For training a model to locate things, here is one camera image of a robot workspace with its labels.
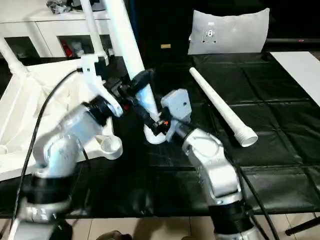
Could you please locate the white flat board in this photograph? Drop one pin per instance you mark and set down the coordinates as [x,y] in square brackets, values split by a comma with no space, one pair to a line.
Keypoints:
[300,75]

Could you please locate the white plastic table top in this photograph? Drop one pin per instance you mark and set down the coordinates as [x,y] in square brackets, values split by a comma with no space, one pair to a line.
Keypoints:
[20,110]

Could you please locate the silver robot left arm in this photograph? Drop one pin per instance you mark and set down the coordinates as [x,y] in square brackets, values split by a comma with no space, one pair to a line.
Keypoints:
[65,145]

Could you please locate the cluster of small bottles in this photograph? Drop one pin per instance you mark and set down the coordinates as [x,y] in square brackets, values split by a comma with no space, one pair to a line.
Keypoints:
[75,47]

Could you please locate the grey bag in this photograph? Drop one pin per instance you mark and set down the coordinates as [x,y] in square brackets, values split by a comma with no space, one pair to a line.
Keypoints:
[92,4]

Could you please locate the black flat television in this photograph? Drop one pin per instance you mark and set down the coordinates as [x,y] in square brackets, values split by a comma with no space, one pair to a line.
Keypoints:
[295,20]

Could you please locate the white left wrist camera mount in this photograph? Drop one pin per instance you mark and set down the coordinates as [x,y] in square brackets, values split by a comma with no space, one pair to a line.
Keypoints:
[97,80]

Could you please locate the black work mat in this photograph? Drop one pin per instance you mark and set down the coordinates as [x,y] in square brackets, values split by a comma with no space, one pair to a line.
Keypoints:
[210,165]

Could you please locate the white cushion with badge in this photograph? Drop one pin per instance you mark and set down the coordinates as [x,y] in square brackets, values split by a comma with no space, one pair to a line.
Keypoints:
[230,30]

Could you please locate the white plastic table leg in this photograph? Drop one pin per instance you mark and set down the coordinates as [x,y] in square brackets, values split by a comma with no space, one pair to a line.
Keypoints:
[11,57]
[220,105]
[92,30]
[127,45]

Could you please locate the black cabinet with yellow label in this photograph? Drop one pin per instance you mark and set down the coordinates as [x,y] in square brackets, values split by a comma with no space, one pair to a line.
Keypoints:
[160,30]

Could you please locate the white cabinet with glass doors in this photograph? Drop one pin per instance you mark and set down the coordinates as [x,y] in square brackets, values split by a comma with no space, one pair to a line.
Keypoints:
[35,25]

